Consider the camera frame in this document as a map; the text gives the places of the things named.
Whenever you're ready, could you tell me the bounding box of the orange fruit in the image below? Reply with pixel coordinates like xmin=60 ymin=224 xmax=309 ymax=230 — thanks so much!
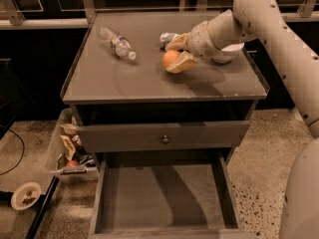
xmin=162 ymin=50 xmax=180 ymax=68

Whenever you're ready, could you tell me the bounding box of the crumpled silver snack bag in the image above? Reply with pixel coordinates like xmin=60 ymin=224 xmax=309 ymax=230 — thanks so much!
xmin=159 ymin=32 xmax=178 ymax=50

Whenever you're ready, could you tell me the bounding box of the brass drawer knob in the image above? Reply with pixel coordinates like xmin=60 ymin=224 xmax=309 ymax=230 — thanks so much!
xmin=161 ymin=135 xmax=169 ymax=144

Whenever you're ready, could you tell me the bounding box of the grey cabinet with glass top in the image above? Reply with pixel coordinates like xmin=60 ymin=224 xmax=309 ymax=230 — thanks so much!
xmin=60 ymin=10 xmax=270 ymax=166

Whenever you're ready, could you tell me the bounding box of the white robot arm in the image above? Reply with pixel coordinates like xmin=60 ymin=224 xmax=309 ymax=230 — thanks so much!
xmin=165 ymin=0 xmax=319 ymax=239

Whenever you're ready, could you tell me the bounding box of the black cable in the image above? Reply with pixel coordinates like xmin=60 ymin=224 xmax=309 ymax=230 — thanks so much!
xmin=0 ymin=124 xmax=26 ymax=177

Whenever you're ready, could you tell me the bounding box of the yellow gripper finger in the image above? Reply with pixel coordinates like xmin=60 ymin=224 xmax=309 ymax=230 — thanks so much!
xmin=165 ymin=33 xmax=189 ymax=51
xmin=165 ymin=51 xmax=199 ymax=74

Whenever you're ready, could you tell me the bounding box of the white ceramic bowl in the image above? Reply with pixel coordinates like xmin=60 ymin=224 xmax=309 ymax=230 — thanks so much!
xmin=212 ymin=43 xmax=244 ymax=64

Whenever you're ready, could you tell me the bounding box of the clear plastic storage bin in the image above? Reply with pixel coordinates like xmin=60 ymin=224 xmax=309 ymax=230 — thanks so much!
xmin=46 ymin=109 xmax=98 ymax=183

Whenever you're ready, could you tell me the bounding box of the red apple in bin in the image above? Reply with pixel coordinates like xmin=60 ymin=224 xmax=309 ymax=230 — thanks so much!
xmin=66 ymin=160 xmax=79 ymax=167

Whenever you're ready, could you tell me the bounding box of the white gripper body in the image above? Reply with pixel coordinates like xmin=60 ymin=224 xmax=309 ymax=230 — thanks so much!
xmin=187 ymin=21 xmax=220 ymax=60

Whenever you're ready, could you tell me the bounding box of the yellow snack packet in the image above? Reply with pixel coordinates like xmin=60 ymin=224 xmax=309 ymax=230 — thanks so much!
xmin=61 ymin=135 xmax=76 ymax=160

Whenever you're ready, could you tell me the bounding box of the grey top drawer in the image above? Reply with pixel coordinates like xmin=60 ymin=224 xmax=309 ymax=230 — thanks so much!
xmin=77 ymin=120 xmax=250 ymax=153

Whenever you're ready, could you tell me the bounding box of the white metal railing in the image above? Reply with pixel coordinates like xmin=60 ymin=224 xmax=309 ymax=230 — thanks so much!
xmin=0 ymin=0 xmax=319 ymax=31

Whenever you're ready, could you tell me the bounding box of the grey open middle drawer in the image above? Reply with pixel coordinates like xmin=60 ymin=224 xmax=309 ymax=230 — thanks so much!
xmin=89 ymin=149 xmax=257 ymax=239

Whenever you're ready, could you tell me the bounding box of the clear plastic water bottle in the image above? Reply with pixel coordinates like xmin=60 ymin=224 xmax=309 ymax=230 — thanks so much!
xmin=98 ymin=27 xmax=137 ymax=61

